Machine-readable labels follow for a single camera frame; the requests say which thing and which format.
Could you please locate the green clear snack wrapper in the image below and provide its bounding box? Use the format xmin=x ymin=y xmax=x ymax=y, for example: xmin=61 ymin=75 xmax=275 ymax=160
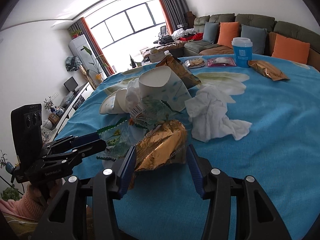
xmin=96 ymin=99 xmax=182 ymax=161

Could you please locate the gold foil wrapper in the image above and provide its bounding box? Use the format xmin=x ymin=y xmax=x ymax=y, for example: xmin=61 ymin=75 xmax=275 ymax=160
xmin=129 ymin=120 xmax=188 ymax=190

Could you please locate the left hand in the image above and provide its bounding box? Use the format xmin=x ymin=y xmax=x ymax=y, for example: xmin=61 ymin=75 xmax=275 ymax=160
xmin=27 ymin=179 xmax=62 ymax=208

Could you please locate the white tv cabinet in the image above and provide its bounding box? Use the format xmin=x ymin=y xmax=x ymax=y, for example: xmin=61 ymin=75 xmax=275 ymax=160
xmin=42 ymin=82 xmax=94 ymax=144

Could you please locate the blue floral tablecloth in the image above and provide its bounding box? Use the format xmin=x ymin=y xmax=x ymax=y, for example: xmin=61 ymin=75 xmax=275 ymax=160
xmin=55 ymin=54 xmax=320 ymax=240

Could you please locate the small black monitor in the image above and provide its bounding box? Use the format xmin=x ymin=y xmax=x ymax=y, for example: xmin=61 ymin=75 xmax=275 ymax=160
xmin=63 ymin=76 xmax=78 ymax=94

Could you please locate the flattened white paper cup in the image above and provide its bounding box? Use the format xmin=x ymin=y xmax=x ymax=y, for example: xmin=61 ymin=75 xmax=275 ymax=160
xmin=99 ymin=88 xmax=129 ymax=114

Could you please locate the crumpled tissue in cups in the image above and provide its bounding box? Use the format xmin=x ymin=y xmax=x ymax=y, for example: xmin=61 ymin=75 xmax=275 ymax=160
xmin=125 ymin=78 xmax=140 ymax=112

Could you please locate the crumpled white tissue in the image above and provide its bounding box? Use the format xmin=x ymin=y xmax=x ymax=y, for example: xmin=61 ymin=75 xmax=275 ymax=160
xmin=184 ymin=85 xmax=252 ymax=142

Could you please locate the white standing air conditioner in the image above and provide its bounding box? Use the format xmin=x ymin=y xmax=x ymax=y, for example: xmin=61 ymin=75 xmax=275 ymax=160
xmin=68 ymin=35 xmax=96 ymax=81

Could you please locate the left grey orange curtain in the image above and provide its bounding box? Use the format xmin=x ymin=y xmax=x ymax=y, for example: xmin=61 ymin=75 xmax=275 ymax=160
xmin=68 ymin=17 xmax=115 ymax=76

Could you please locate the grey orange curtain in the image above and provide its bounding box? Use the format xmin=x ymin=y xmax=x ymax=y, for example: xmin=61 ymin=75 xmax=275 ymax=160
xmin=68 ymin=17 xmax=115 ymax=76
xmin=159 ymin=0 xmax=189 ymax=34

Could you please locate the large white paper cup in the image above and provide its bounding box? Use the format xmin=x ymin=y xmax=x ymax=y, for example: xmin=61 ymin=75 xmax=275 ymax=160
xmin=138 ymin=66 xmax=191 ymax=112

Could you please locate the gold snack bag far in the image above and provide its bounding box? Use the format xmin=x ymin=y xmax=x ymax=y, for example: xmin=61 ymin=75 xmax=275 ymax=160
xmin=248 ymin=60 xmax=290 ymax=81

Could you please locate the brown gold opened snack bag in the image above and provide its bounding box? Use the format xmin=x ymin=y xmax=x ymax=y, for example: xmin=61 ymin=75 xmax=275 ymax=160
xmin=156 ymin=55 xmax=201 ymax=89

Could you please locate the pink snack packet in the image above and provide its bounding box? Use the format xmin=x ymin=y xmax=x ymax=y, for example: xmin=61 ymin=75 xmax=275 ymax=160
xmin=207 ymin=57 xmax=236 ymax=67

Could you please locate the clear cracker packet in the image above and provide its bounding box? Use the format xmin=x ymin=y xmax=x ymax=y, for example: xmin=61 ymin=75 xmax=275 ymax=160
xmin=184 ymin=58 xmax=206 ymax=69

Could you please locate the blue paper cup with lid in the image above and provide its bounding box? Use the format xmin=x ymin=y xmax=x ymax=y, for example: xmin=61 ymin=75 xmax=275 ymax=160
xmin=232 ymin=37 xmax=253 ymax=68

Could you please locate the orange cushion near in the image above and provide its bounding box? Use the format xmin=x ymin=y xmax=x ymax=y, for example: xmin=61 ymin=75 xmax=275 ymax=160
xmin=272 ymin=34 xmax=310 ymax=64

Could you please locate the orange cushion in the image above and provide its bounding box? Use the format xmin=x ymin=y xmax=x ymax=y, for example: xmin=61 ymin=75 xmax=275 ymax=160
xmin=217 ymin=22 xmax=240 ymax=48
xmin=272 ymin=34 xmax=310 ymax=64

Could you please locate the brown sofa seat pad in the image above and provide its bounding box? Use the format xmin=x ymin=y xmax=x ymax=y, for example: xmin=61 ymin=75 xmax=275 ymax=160
xmin=200 ymin=46 xmax=234 ymax=56

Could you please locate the black office chair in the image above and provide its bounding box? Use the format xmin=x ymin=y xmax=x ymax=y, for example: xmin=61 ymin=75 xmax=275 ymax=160
xmin=153 ymin=25 xmax=167 ymax=44

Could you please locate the grey-blue cushion near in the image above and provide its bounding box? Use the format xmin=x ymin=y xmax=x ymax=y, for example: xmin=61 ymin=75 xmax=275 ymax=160
xmin=241 ymin=24 xmax=267 ymax=55

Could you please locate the grey-blue cushion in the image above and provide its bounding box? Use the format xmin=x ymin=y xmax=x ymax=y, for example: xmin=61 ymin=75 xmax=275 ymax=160
xmin=203 ymin=22 xmax=219 ymax=43
xmin=241 ymin=24 xmax=267 ymax=55

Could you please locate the dark green sectional sofa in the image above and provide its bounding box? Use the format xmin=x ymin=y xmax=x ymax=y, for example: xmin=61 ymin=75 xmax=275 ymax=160
xmin=183 ymin=13 xmax=319 ymax=70

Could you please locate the orange cushion far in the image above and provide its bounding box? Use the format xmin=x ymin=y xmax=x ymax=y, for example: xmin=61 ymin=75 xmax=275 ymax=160
xmin=217 ymin=22 xmax=240 ymax=48

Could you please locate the grey-blue cushion far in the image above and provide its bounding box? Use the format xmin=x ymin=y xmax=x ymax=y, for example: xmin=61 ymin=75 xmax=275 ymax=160
xmin=203 ymin=22 xmax=219 ymax=43

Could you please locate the right grey orange curtain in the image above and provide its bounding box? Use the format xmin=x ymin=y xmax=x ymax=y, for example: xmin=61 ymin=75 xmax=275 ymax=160
xmin=159 ymin=0 xmax=189 ymax=34

